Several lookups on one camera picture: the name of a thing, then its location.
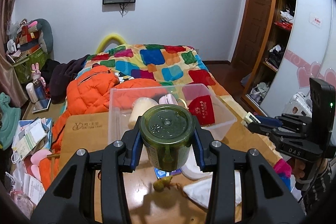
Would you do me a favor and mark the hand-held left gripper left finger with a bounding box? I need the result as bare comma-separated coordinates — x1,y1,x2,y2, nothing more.
30,123,143,224

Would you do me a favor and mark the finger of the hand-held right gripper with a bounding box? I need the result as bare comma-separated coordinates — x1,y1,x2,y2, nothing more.
247,122,279,138
255,114,284,127

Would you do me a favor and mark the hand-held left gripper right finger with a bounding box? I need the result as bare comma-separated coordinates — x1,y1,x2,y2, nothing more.
192,124,306,224

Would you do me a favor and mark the small white dotted box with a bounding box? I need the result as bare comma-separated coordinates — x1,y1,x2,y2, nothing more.
241,112,262,127

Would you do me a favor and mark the green glass jar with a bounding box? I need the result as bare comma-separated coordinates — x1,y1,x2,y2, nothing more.
139,105,196,171

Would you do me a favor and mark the clear plastic storage bin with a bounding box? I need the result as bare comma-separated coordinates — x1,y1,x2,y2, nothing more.
108,84,237,144

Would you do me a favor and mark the cream cylindrical bottle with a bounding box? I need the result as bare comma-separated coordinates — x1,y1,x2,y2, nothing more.
128,97,159,128

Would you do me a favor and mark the red velvet pouch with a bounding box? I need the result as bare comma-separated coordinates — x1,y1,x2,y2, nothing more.
188,95,217,126

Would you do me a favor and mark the pink round device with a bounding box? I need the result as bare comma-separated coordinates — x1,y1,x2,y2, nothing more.
158,93,179,106

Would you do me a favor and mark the person's right forearm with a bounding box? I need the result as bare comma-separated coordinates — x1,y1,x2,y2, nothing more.
304,156,336,217

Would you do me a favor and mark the person's right hand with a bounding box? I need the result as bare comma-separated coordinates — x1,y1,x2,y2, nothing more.
292,159,306,183

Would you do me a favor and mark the white round case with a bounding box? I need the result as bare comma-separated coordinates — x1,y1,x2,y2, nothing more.
181,151,214,180

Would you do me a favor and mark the blue foil packet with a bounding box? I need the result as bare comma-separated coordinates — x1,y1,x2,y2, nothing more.
154,168,181,179

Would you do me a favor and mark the white ribbed suitcase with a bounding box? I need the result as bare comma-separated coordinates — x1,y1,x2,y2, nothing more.
289,93,313,116

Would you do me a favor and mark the green gourd pendant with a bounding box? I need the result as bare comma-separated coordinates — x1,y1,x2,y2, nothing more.
154,176,190,196

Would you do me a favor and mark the wooden desk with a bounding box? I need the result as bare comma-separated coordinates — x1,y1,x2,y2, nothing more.
56,112,285,224

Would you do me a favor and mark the orange puffer jacket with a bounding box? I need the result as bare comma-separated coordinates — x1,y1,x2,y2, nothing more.
39,65,168,190

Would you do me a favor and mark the wooden wardrobe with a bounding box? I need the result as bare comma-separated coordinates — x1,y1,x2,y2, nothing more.
220,0,336,119

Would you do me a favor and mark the colourful patchwork blanket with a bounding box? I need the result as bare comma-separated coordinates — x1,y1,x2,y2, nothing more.
76,43,292,188

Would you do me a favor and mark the brown wooden door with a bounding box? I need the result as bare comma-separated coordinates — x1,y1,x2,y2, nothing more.
230,0,275,64

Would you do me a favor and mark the grey tablet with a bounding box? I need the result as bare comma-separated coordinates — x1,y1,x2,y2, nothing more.
31,98,51,112

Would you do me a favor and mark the dark clothes pile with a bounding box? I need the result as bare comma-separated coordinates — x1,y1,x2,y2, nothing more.
42,55,91,105

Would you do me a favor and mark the pile of papers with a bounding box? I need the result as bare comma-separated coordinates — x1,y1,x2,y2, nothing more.
12,118,54,161

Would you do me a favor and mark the blue bottle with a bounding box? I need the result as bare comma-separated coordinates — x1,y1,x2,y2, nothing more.
35,80,47,100

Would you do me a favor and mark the yellow foam headboard pad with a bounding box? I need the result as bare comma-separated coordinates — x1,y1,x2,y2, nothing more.
96,34,126,52

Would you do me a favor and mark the white bottle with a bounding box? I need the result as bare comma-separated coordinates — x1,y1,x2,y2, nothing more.
26,82,38,103

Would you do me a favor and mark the pink bunny figure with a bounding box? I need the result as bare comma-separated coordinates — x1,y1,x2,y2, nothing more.
31,63,47,88

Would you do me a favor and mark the teal cloth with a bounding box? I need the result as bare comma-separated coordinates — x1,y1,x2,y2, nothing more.
0,93,21,151

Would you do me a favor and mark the green storage box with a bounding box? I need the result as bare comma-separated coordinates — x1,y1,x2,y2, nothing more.
13,48,50,83

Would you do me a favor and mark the pink striped curtain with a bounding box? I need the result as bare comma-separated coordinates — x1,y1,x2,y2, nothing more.
0,0,29,109

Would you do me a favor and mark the small white fan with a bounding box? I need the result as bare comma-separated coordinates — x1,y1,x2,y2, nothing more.
7,39,18,54

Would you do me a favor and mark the white cloth drawstring pouch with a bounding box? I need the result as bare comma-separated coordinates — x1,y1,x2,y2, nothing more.
182,170,242,210

